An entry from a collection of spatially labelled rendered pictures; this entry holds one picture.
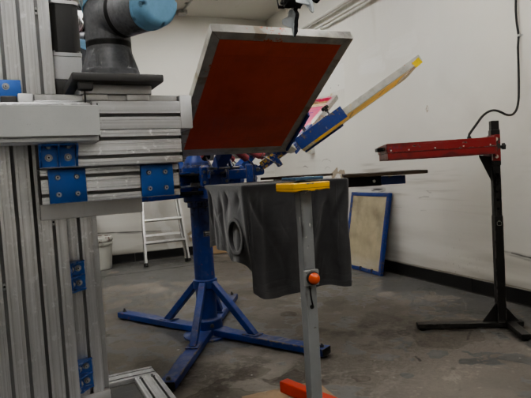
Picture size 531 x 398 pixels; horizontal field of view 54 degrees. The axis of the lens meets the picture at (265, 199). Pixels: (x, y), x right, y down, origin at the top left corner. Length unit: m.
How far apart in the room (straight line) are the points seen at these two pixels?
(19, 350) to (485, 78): 3.34
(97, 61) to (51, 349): 0.80
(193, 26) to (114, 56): 5.50
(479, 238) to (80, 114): 3.29
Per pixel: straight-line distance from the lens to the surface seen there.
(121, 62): 1.41
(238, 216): 1.92
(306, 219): 1.63
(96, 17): 1.44
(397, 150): 2.91
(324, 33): 2.11
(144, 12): 1.33
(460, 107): 4.14
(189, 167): 3.12
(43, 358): 1.62
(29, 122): 1.24
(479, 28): 4.08
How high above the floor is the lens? 0.99
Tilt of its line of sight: 3 degrees down
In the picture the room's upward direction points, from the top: 3 degrees counter-clockwise
